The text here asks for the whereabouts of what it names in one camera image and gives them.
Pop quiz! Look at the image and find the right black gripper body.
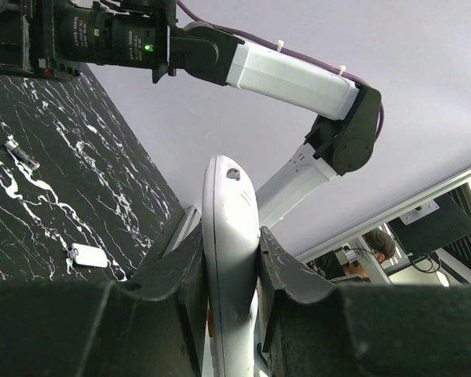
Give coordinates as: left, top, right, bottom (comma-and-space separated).
21, 1, 177, 82

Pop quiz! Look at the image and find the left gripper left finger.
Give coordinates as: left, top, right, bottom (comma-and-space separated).
0, 231, 207, 376

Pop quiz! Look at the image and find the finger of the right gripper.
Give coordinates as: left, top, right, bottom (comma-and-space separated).
0, 36, 35, 77

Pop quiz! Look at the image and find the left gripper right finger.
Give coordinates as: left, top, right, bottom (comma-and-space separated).
258, 228, 471, 376

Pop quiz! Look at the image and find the white battery compartment cover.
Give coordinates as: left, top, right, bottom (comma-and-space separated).
68, 243, 108, 268

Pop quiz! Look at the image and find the black AAA battery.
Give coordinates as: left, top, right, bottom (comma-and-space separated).
4, 135, 40, 170

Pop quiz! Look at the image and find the white remote control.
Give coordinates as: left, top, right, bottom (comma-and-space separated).
202, 155, 261, 376

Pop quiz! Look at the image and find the person in background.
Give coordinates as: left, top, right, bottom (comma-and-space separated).
306, 229, 396, 283

